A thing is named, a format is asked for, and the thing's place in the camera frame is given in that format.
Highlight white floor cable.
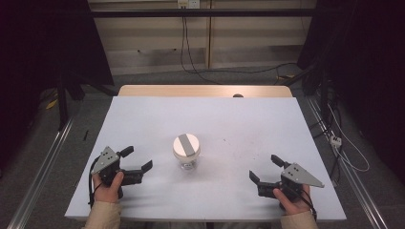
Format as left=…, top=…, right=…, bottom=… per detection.
left=327, top=104, right=371, bottom=174

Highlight person's left hand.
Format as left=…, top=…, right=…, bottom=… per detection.
left=92, top=171, right=125, bottom=204

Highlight tangle of black cables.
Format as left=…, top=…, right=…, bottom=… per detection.
left=311, top=92, right=345, bottom=180

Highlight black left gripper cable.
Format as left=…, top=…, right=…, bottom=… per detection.
left=87, top=156, right=103, bottom=210

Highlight black horizontal bar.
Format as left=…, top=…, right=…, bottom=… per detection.
left=90, top=8, right=319, bottom=19

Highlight black metal stand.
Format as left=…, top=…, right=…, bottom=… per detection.
left=54, top=71, right=118, bottom=132

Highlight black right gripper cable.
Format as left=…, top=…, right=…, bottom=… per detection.
left=286, top=186, right=318, bottom=221

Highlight white table board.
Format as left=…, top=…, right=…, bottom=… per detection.
left=64, top=95, right=348, bottom=223

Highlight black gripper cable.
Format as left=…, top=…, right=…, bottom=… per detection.
left=286, top=186, right=318, bottom=221
left=87, top=156, right=103, bottom=210

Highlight wooden wall post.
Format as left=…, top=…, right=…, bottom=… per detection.
left=204, top=0, right=213, bottom=70

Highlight person's right hand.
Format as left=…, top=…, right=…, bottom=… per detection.
left=272, top=184, right=312, bottom=217

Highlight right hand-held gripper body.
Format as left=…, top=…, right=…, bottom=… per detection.
left=256, top=161, right=326, bottom=202

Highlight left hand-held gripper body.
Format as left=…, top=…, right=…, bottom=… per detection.
left=90, top=145, right=145, bottom=200

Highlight white wall socket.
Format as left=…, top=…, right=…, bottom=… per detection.
left=177, top=0, right=202, bottom=10

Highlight metal floor rail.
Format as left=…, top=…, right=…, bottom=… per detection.
left=306, top=95, right=389, bottom=229
left=6, top=116, right=76, bottom=229

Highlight black hanging cables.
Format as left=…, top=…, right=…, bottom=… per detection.
left=180, top=7, right=224, bottom=86

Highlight black floor cable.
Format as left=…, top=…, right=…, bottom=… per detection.
left=190, top=62, right=301, bottom=76

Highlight wooden table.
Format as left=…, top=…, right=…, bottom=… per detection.
left=117, top=84, right=293, bottom=98

